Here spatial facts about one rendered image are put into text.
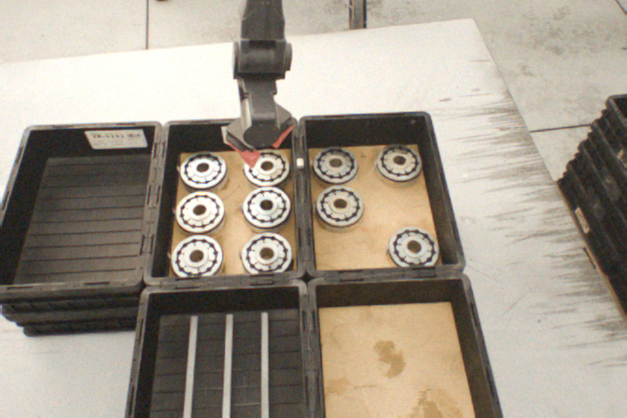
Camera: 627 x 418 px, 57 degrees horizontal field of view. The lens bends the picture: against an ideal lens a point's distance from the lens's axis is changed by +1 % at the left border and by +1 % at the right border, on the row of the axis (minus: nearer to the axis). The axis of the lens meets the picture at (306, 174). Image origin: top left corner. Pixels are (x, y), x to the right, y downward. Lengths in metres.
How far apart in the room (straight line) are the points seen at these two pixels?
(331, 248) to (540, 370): 0.49
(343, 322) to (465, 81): 0.88
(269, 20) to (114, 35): 2.28
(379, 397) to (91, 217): 0.70
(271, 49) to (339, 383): 0.61
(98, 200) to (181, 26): 1.80
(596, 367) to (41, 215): 1.21
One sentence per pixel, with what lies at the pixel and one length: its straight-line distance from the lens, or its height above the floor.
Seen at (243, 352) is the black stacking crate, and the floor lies 0.83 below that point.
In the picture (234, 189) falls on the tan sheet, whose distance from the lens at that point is 1.30.
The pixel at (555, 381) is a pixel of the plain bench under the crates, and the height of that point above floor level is 0.70.
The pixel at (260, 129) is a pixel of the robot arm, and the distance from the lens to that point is 0.85.
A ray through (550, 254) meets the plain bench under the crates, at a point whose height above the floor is 0.70.
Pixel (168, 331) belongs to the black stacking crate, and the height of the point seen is 0.83.
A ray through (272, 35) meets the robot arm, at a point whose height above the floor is 1.36.
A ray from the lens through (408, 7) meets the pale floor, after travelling 3.13.
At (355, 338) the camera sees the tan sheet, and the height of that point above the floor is 0.83.
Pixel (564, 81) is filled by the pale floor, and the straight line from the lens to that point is 2.94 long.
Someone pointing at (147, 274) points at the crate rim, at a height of 0.93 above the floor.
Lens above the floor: 1.89
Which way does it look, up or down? 54 degrees down
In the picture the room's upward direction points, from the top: straight up
